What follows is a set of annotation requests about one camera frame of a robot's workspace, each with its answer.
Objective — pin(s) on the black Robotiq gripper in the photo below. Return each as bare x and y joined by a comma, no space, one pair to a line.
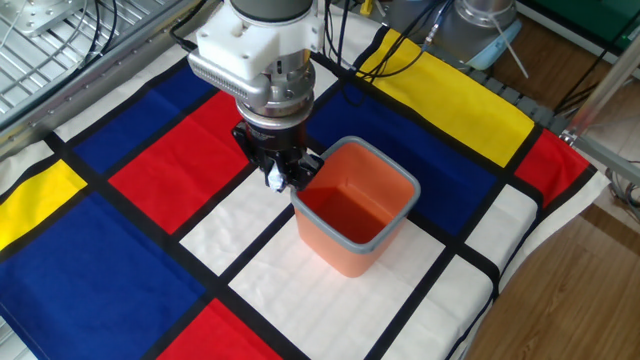
275,142

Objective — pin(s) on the white paper ball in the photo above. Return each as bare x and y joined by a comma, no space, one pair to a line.
276,181

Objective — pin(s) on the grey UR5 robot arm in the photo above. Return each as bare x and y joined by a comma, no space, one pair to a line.
465,35

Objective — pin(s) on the orange trash can grey rim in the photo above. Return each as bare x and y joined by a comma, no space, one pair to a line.
350,210

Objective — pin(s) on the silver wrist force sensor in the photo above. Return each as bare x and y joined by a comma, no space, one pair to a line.
280,100

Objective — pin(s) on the yellow plastic tool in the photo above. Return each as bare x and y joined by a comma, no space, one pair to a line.
366,6

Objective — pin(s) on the colour block checked tablecloth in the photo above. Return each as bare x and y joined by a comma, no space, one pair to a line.
90,280

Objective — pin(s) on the grey ribbed strip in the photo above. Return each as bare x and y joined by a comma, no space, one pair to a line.
520,102

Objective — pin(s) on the silver bolted metal plate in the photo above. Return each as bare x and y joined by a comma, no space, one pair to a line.
45,15

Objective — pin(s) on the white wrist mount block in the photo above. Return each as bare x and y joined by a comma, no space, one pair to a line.
250,45

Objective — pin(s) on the short aluminium frame beam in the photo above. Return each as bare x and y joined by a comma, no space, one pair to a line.
610,160

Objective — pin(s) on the aluminium corner frame post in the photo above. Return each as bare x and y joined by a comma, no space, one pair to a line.
600,85

